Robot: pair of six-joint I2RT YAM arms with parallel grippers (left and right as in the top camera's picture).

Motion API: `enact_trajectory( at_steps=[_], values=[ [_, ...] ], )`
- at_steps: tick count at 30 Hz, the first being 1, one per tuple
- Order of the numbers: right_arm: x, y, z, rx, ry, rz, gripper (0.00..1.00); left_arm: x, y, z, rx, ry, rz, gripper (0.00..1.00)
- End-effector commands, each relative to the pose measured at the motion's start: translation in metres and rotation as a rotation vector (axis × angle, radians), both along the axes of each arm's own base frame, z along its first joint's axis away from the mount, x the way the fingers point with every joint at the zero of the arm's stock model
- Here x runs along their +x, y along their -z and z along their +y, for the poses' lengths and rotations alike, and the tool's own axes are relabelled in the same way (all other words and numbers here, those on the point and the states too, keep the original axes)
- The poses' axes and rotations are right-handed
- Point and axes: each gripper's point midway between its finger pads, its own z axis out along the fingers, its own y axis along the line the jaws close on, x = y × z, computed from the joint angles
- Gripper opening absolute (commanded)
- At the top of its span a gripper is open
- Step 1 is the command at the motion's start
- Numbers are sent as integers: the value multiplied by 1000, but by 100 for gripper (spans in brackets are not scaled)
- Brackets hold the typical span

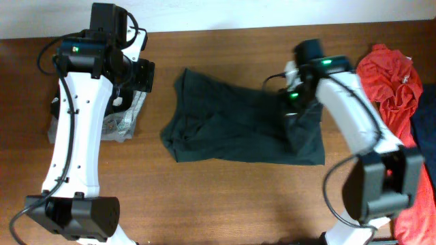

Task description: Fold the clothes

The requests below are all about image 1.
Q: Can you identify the dark green Nike t-shirt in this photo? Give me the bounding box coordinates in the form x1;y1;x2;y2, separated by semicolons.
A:
160;69;325;165

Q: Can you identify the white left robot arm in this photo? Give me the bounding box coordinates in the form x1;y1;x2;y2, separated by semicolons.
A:
23;3;155;244

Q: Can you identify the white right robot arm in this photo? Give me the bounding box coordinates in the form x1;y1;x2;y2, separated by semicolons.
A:
284;39;424;244

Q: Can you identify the black folded garment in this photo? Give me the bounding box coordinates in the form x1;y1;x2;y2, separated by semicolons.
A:
50;88;134;119

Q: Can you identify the grey folded garment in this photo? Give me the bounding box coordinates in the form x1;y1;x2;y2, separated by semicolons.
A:
47;90;148;144

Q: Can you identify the red shirt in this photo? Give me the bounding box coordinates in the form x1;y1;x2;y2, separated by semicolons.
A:
356;44;435;245

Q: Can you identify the navy blue garment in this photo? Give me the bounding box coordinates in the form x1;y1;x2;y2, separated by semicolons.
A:
411;84;435;190

